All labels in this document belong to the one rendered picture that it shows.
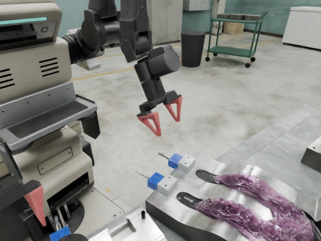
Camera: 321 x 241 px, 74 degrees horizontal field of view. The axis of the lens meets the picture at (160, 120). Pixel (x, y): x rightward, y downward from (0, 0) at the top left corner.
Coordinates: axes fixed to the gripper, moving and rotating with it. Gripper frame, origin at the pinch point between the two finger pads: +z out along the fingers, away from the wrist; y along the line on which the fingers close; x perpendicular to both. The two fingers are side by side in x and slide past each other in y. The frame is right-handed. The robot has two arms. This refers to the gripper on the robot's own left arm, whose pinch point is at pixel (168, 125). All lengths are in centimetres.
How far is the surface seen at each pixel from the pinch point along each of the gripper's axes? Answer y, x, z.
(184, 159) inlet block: 1.8, 0.4, 12.7
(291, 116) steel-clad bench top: 69, -15, 30
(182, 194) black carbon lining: -8.1, -3.2, 17.9
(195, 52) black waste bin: 329, 182, -14
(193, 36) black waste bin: 323, 171, -42
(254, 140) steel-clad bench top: 37.4, -7.5, 25.8
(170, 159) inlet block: 0.0, 4.8, 11.9
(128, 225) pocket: -24.2, 0.7, 14.6
